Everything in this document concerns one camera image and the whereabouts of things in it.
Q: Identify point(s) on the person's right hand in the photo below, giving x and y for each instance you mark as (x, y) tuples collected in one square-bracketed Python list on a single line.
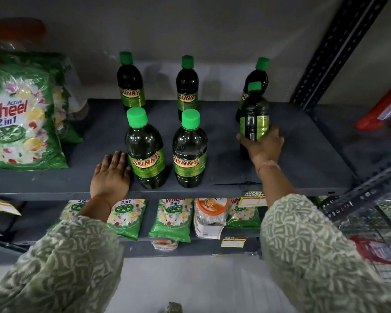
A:
[(264, 151)]

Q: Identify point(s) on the person's left hand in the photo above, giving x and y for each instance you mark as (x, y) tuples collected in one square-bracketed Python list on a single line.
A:
[(110, 177)]

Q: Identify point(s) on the person's left thumb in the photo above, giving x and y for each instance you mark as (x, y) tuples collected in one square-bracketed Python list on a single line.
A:
[(129, 177)]

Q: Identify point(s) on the person's right thumb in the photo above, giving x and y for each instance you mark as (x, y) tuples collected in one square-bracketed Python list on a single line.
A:
[(241, 140)]

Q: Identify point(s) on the person's left little finger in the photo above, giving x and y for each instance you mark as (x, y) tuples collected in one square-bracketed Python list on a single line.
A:
[(98, 169)]

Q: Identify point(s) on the person's left middle finger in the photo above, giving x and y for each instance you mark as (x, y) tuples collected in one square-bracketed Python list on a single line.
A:
[(117, 161)]

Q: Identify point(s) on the dark green-capped bottle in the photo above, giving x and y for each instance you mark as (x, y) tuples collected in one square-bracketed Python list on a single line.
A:
[(189, 153), (187, 87), (131, 84), (254, 117), (259, 74), (146, 153)]

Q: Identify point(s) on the person's right forearm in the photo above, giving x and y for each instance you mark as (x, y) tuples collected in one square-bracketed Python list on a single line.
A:
[(312, 250)]

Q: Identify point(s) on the person's left forearm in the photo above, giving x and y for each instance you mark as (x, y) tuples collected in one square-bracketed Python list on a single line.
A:
[(55, 260)]

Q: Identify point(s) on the red thread wristband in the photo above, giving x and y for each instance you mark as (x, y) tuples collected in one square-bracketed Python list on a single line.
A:
[(105, 200)]

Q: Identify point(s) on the thin thread wristband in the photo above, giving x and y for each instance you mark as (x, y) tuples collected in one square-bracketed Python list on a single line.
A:
[(267, 164)]

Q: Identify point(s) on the small green detergent packet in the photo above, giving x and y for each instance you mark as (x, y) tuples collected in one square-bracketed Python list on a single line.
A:
[(72, 207), (172, 220), (127, 218), (242, 218)]

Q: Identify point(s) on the grey metal shelf board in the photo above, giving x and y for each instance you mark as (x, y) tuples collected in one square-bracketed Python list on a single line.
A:
[(195, 249), (296, 153)]

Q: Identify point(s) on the yellow shelf price label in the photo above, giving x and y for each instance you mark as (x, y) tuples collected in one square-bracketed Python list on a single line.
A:
[(233, 241), (252, 199)]

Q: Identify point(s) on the large green detergent bag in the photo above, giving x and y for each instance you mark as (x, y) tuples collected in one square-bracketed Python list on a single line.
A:
[(19, 117), (66, 104)]

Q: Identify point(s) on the small clear jar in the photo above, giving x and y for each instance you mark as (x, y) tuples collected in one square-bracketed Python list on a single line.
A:
[(164, 244)]

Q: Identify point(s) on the clear jar with orange lid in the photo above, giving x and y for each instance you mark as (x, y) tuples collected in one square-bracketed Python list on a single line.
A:
[(210, 216)]

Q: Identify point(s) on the grey metal lower shelf board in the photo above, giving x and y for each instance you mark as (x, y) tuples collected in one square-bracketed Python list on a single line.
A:
[(195, 249)]

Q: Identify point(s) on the yellow white packet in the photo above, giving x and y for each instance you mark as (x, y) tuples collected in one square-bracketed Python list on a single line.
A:
[(0, 205)]

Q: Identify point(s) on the grey adjacent shelf board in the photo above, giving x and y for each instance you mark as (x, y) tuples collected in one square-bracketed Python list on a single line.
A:
[(361, 149)]

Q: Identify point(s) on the red plastic item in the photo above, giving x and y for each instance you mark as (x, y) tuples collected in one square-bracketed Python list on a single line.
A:
[(378, 114)]

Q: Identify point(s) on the orange-lidded clear jar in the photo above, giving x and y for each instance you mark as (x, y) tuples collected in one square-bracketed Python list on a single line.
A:
[(13, 30)]

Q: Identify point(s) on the red packet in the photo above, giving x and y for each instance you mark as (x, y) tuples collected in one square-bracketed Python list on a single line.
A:
[(378, 252)]

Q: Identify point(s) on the black perforated shelf post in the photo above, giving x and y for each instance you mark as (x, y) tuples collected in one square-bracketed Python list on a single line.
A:
[(335, 52)]

